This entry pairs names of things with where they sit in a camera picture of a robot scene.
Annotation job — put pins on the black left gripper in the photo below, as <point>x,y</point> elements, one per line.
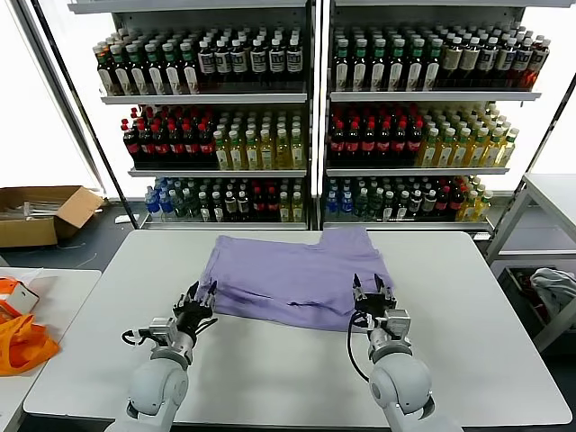
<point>193,310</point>

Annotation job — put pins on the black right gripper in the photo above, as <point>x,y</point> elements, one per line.
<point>373,303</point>

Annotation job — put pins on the purple printed t-shirt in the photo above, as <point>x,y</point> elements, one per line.
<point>292,270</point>

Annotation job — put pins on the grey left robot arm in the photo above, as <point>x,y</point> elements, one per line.
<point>157,387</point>

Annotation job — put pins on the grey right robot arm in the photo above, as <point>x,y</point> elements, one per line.
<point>400,387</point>

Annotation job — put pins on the green tinted water bottle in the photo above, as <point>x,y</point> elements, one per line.
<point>179,207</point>
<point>374,204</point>
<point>361,204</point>
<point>191,207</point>

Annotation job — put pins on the dark bottle white cap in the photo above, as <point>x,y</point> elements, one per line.
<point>416,204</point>
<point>388,206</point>
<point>429,204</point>
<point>218,208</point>
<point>243,207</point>
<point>402,206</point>
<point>231,207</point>
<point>204,208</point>

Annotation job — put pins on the blue drink bottle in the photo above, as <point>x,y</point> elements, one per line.
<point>152,204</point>
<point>331,203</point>
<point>165,204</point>
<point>345,203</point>

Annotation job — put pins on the cola bottle red cap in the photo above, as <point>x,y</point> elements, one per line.
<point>384,141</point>
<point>160,144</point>
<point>146,144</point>
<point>206,144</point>
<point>399,141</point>
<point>337,141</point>
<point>443,203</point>
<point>271,206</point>
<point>456,202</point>
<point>176,144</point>
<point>414,141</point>
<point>191,144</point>
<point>368,141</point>
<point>258,206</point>
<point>353,141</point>
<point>130,144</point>

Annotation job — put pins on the yellow tea bottle white cap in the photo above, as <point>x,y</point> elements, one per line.
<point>507,150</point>
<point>469,207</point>
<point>282,153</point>
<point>429,150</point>
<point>492,150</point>
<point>251,153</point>
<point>477,150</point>
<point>221,153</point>
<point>284,208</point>
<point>267,153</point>
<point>461,150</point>
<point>483,206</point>
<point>236,153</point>
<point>445,150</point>
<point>297,153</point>
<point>297,208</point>

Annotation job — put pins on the small white flat object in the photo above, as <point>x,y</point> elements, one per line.
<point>121,219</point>

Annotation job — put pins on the red crumpled cloth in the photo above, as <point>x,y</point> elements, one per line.
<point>537,310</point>

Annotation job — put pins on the orange white small carton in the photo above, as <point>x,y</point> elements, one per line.
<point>22,299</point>

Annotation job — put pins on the white grey crumpled cloth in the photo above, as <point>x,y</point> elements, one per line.
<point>551,283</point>

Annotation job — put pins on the brown cardboard box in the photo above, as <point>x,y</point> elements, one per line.
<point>27,234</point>

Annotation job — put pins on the orange cloth bag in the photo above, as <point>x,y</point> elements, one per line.
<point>22,346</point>

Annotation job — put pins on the grey metal shelf unit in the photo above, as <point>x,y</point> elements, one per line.
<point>427,96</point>
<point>202,99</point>

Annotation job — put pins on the clear plastic tube bundle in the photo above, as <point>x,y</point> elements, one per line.
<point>27,211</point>

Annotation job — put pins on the black diagonal pole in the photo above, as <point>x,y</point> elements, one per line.
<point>551,128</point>
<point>85,112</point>

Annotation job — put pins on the dark tea bottle green label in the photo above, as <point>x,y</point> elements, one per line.
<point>155,74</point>
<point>396,67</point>
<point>137,74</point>
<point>359,67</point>
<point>378,67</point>
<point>120,74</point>
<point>173,74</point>
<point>433,67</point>
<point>191,72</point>
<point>415,67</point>
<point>341,67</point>

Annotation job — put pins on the dark drink bottle white label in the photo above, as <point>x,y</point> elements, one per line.
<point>258,61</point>
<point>276,60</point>
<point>294,60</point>
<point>222,62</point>
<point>238,61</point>
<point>207,63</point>

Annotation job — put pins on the amber tea bottle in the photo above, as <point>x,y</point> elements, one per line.
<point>105,74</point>

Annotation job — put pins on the dark bottle beige label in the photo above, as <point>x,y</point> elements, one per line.
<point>469,60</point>
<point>451,60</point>

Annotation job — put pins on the dark bottle blue label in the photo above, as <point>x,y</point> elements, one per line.
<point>488,60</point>
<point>505,60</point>
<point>522,62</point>

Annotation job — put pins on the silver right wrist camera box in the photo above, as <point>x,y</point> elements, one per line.
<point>398,324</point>

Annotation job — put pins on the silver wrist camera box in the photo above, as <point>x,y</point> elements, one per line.
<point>163,330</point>
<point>398,324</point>

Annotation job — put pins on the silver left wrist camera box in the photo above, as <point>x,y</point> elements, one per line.
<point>163,330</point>

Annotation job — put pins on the grey window frame pillar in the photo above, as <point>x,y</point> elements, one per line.
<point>77,135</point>

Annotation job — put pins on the grey metal frame table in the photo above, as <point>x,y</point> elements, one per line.
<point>553,189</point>

